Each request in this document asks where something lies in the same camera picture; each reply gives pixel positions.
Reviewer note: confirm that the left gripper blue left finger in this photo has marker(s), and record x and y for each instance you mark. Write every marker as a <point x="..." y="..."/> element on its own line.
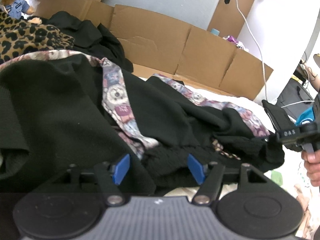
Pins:
<point x="120" y="169"/>

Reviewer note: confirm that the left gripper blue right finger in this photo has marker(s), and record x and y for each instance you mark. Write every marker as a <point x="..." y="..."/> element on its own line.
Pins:
<point x="196" y="169"/>

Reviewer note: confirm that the black jacket with floral lining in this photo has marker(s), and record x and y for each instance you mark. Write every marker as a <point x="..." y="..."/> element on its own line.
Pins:
<point x="55" y="113"/>

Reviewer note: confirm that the black clothes pile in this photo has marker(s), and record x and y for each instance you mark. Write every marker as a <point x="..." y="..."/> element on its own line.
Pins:
<point x="64" y="31"/>

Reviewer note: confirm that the person's right hand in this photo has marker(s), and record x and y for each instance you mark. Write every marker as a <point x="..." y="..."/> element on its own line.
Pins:
<point x="312" y="165"/>

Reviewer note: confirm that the teal patterned jersey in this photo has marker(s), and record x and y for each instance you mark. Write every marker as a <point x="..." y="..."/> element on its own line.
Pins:
<point x="306" y="117"/>

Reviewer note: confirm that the folded black garment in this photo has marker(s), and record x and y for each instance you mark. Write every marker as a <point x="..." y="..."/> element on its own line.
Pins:
<point x="279" y="118"/>

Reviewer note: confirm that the white cartoon bed sheet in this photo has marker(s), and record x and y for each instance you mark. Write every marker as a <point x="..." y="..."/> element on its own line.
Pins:
<point x="217" y="94"/>

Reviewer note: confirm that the dark grey suitcase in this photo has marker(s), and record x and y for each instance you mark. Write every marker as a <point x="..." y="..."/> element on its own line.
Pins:
<point x="295" y="99"/>

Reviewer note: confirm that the purple white package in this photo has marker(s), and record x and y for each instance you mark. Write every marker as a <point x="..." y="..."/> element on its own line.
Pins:
<point x="234" y="41"/>

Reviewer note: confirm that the brown cardboard sheet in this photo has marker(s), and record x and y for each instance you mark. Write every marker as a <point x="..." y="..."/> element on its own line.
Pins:
<point x="155" y="42"/>

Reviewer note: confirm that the light blue bottle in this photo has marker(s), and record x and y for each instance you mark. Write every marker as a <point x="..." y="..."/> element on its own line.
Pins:
<point x="215" y="32"/>

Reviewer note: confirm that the leopard print garment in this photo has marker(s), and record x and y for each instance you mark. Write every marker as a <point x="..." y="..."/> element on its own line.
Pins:
<point x="19" y="37"/>

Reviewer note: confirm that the teddy bear in blue shirt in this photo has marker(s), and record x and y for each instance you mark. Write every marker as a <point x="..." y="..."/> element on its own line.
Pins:
<point x="15" y="8"/>

